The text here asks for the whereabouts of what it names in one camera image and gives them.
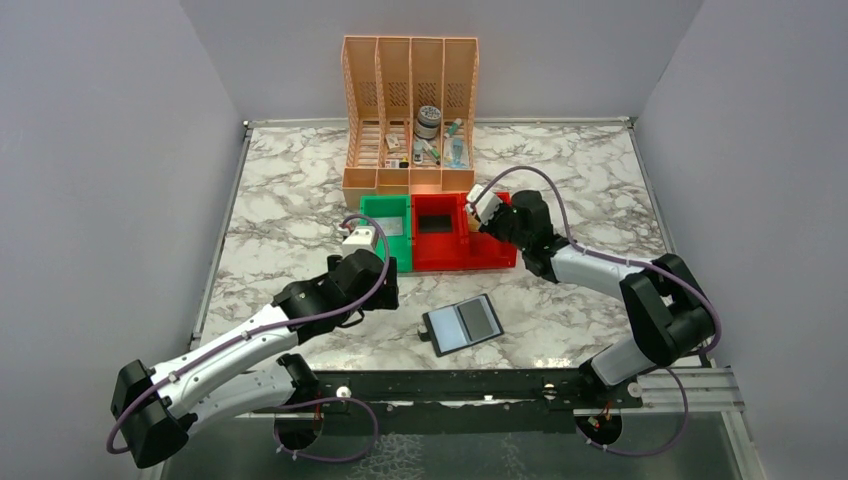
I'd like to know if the blue packaged item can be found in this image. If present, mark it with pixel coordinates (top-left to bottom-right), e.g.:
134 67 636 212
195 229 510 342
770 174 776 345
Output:
443 136 469 169

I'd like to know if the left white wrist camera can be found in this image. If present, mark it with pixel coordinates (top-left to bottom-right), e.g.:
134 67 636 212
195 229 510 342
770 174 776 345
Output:
342 225 378 256

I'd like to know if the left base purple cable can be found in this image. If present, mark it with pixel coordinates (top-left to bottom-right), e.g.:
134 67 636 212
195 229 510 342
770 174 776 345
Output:
272 397 379 464

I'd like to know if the black card in red bin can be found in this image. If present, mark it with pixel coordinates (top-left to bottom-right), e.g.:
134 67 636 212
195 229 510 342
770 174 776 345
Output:
417 215 454 234

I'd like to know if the green marker pen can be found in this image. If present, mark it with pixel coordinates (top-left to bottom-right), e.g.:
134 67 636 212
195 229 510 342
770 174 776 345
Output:
420 140 441 165

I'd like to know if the black card holder wallet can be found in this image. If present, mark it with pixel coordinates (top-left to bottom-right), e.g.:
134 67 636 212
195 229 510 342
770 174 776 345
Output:
417 294 504 357

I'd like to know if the peach desk file organizer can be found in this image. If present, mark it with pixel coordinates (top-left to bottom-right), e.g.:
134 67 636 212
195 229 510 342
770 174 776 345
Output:
341 35 480 209

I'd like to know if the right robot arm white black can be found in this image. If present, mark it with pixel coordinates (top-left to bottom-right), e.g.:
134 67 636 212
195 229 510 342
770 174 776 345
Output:
466 185 719 391

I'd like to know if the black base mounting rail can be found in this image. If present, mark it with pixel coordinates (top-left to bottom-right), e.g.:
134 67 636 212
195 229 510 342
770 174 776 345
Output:
283 368 643 411

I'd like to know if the small white box in organizer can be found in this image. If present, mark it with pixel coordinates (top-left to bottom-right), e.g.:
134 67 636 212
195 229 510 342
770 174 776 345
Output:
385 134 401 151

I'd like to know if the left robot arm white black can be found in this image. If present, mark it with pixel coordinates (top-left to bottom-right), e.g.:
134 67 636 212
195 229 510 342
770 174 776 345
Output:
106 249 399 469

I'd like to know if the green plastic bin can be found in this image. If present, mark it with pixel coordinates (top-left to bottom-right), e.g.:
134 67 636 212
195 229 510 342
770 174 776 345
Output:
360 195 413 273

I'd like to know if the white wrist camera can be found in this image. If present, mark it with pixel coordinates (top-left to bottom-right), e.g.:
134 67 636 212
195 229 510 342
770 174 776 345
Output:
342 225 378 256
465 184 503 225

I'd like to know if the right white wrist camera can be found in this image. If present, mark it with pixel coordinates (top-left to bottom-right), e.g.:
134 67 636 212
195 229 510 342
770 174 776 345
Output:
465 184 503 225

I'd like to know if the silver card in green bin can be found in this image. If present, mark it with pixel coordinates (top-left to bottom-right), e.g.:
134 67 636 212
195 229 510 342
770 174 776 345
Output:
375 216 405 237

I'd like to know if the red plastic bin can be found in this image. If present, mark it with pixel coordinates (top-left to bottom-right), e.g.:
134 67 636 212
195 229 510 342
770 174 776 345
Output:
457 192 517 270
411 193 469 272

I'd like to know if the round grey tin jar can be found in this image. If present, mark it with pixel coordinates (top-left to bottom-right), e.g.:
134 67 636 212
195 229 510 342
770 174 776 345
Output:
413 105 442 141

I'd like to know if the small white bottle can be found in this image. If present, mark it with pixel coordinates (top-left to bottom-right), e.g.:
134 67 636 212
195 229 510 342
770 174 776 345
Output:
413 141 425 165

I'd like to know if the green capped tube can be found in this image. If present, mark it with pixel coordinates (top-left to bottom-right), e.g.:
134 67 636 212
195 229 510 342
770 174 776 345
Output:
444 118 463 138

